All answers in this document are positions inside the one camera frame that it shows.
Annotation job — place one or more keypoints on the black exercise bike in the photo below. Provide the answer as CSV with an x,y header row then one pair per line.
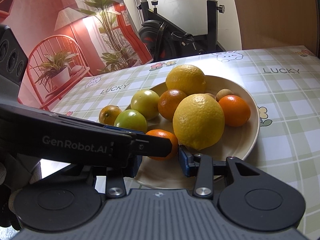
x,y
152,37

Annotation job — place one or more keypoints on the yellow lemon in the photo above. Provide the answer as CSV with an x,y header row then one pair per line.
x,y
198,122
186,78

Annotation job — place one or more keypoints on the brown kiwi fruit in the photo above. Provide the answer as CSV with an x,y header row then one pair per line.
x,y
223,95

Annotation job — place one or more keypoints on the person's left hand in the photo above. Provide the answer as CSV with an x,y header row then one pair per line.
x,y
17,177

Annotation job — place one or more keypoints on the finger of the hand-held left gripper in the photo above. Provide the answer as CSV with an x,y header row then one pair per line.
x,y
155,148
125,129

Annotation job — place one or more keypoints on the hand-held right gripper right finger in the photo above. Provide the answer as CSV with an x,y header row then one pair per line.
x,y
185,162

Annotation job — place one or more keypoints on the green round fruit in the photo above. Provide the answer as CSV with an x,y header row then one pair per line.
x,y
130,121
145,104

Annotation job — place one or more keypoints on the beige round plate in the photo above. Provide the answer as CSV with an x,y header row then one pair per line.
x,y
232,140

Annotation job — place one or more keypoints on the greenish orange mandarin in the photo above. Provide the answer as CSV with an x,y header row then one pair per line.
x,y
108,115

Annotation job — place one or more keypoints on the green checkered tablecloth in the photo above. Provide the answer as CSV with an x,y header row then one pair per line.
x,y
287,100

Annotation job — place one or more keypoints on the wooden cabinet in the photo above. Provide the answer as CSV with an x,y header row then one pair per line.
x,y
275,12

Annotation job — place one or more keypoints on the red room wall poster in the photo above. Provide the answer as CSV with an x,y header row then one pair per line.
x,y
50,17

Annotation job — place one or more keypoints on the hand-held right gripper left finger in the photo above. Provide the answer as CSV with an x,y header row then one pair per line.
x,y
115,183

